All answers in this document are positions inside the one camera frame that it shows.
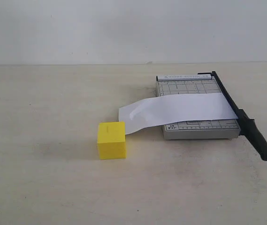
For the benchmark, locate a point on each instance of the white paper strip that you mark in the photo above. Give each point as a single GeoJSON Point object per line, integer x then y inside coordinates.
{"type": "Point", "coordinates": [156, 111]}

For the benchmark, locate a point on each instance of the yellow foam cube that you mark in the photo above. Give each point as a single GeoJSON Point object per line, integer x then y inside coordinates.
{"type": "Point", "coordinates": [111, 140]}

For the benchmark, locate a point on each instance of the black cutter blade arm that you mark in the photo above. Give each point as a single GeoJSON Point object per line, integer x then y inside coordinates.
{"type": "Point", "coordinates": [247, 125]}

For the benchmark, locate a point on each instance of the grey paper cutter base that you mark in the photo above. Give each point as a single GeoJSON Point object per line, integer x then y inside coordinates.
{"type": "Point", "coordinates": [201, 83]}

